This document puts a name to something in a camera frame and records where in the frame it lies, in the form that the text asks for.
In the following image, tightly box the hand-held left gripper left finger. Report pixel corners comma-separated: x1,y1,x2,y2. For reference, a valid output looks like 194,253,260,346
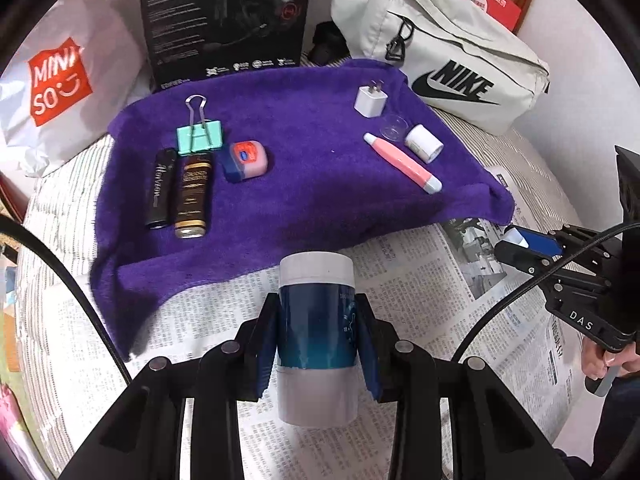
57,292,281,480

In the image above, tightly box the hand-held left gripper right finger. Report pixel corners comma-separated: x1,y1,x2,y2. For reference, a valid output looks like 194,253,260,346
352,292,576,480

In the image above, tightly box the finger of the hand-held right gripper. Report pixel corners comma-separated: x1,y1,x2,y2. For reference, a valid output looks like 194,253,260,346
494,241,557,277
502,226,565,257

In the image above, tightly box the blue and white bottle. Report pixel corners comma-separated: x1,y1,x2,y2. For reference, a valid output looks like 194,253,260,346
277,252,358,428

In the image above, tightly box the pink and white pen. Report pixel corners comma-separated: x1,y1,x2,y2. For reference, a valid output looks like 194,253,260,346
363,132,444,194

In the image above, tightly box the white tape roll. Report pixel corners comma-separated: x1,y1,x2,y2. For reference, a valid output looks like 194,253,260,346
404,124,445,162

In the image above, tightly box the dark brown gold tube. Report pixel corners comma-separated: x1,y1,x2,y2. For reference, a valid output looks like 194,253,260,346
174,152,215,239

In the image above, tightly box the small clear plastic cup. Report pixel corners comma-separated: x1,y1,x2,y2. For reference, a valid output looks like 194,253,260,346
378,114,411,141

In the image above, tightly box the pink lip balm jar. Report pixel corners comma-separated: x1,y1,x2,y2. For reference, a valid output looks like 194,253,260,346
222,141,268,183

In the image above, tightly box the black cosmetic tube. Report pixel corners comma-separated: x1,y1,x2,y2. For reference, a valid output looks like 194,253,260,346
146,149,178,231

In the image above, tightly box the person's right hand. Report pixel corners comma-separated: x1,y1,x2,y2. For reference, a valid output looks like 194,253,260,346
580,332,637,382

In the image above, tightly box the newspaper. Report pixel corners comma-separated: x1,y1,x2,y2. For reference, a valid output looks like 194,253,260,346
50,162,566,480

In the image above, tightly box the person's dark clothing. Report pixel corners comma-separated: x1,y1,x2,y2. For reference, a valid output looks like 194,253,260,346
552,375,640,480

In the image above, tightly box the purple towel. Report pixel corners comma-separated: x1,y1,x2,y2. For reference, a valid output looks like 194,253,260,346
90,57,516,361

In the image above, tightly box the white charger plug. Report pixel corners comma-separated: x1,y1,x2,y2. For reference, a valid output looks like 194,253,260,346
354,80,388,120

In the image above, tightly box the mint green binder clip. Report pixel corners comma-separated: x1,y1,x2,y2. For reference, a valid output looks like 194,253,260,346
176,95,223,156

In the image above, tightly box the beige sling bag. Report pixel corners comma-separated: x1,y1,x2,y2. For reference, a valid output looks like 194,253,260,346
330,0,551,136

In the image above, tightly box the colourful printed item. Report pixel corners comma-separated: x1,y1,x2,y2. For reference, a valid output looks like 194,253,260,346
0,252,36,456

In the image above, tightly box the black object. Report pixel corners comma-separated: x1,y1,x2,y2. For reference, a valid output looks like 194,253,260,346
307,21,351,67

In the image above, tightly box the white shopping bag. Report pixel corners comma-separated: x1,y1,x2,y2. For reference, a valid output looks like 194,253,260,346
0,0,156,178

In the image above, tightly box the black headset box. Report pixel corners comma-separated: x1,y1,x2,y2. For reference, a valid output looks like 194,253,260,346
137,0,317,92

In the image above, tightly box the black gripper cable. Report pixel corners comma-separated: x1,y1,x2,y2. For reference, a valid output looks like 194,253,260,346
0,217,136,381
452,219,640,363

